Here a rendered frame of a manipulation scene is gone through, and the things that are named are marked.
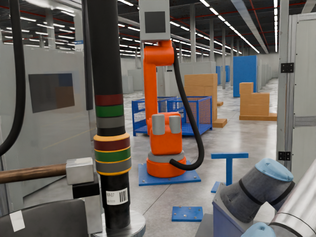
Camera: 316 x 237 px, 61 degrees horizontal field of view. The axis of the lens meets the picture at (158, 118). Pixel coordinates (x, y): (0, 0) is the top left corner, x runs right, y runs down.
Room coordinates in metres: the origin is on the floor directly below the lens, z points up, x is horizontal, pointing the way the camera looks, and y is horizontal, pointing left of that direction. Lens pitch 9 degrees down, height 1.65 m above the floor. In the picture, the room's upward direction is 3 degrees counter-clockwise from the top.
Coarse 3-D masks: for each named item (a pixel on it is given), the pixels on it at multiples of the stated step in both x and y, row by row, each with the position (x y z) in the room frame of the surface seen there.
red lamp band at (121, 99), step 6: (96, 96) 0.31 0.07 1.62; (102, 96) 0.30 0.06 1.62; (108, 96) 0.30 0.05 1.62; (114, 96) 0.30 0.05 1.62; (120, 96) 0.31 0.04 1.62; (96, 102) 0.31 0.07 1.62; (102, 102) 0.30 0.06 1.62; (108, 102) 0.30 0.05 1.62; (114, 102) 0.30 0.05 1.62; (120, 102) 0.31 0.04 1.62
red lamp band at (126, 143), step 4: (96, 140) 0.30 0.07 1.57; (116, 140) 0.30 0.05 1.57; (120, 140) 0.30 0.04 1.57; (124, 140) 0.30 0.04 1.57; (128, 140) 0.31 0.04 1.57; (96, 144) 0.30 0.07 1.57; (100, 144) 0.30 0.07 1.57; (104, 144) 0.30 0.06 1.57; (108, 144) 0.30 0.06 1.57; (112, 144) 0.30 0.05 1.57; (116, 144) 0.30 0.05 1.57; (120, 144) 0.30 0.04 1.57; (124, 144) 0.30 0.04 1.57; (128, 144) 0.31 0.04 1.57; (96, 148) 0.30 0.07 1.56; (100, 148) 0.30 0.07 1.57; (104, 148) 0.30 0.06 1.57; (108, 148) 0.30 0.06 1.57; (112, 148) 0.30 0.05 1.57; (116, 148) 0.30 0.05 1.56; (120, 148) 0.30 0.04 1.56; (124, 148) 0.30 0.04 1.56
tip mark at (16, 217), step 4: (16, 212) 0.42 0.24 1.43; (20, 212) 0.42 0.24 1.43; (12, 216) 0.42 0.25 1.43; (16, 216) 0.42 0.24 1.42; (20, 216) 0.42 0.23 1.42; (12, 220) 0.41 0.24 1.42; (16, 220) 0.41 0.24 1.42; (20, 220) 0.41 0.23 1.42; (12, 224) 0.41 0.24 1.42; (16, 224) 0.41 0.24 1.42; (20, 224) 0.41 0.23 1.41; (16, 228) 0.40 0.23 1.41; (20, 228) 0.40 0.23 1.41
